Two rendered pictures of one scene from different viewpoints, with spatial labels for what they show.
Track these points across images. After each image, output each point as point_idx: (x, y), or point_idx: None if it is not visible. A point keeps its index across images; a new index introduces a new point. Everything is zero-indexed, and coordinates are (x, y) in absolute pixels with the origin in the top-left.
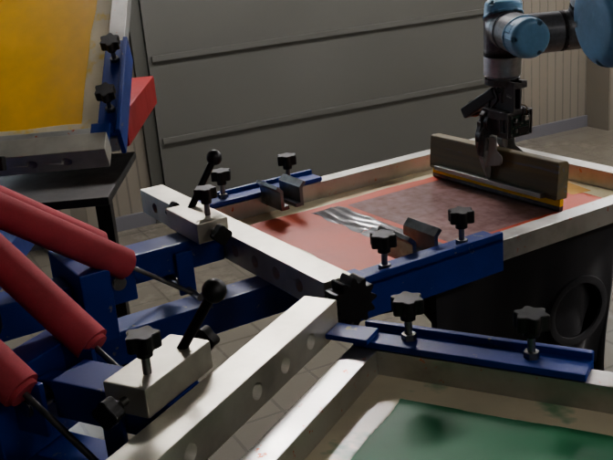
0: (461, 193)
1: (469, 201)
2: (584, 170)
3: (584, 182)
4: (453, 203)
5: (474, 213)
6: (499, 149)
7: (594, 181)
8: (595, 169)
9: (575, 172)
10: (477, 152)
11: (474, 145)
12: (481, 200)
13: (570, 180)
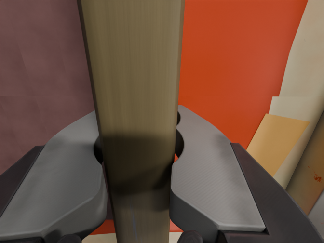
0: (68, 20)
1: (49, 95)
2: (316, 187)
3: (297, 168)
4: (3, 84)
5: (20, 156)
6: (119, 209)
7: (293, 191)
8: (310, 212)
9: (319, 162)
10: (28, 154)
11: (86, 46)
12: (77, 109)
13: (309, 140)
